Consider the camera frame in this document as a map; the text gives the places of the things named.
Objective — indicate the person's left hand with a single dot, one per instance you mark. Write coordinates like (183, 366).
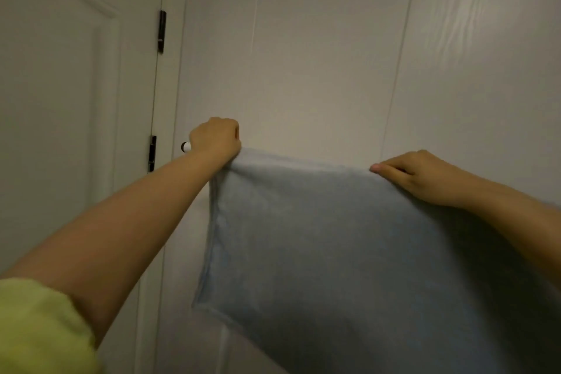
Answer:
(217, 141)

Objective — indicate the yellow-green long-sleeve shirt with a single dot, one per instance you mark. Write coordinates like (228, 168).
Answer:
(39, 330)

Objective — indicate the person's right hand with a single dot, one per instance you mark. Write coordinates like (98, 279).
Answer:
(431, 181)

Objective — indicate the light blue towel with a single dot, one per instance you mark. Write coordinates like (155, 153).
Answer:
(350, 264)

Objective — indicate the person's right forearm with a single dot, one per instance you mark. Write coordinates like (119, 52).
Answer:
(521, 220)

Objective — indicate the white towel rail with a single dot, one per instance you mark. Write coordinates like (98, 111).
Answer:
(186, 147)

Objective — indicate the white door frame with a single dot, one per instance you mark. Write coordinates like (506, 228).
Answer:
(173, 58)

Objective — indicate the black door hinge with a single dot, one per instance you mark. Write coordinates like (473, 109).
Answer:
(152, 153)
(161, 32)

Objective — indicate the white panelled door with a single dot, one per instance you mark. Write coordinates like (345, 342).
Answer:
(52, 102)

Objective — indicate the person's left forearm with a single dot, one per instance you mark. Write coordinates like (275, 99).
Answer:
(114, 242)

